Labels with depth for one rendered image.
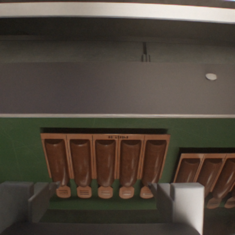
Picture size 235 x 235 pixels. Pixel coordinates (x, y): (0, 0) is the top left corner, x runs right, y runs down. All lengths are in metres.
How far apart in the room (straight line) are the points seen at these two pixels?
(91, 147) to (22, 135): 0.06
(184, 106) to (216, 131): 0.04
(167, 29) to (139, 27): 0.08
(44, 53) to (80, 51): 0.09
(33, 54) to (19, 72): 0.51
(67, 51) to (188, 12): 0.53
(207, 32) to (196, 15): 0.70
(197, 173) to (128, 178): 0.07
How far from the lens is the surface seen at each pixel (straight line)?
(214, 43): 0.88
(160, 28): 0.97
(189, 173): 0.29
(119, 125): 0.26
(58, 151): 0.26
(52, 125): 0.26
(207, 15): 0.30
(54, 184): 0.17
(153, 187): 0.16
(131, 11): 0.29
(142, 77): 0.27
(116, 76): 0.27
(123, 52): 0.78
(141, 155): 0.27
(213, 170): 0.29
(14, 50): 0.83
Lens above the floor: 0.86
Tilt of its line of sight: 47 degrees down
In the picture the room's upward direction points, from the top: 178 degrees counter-clockwise
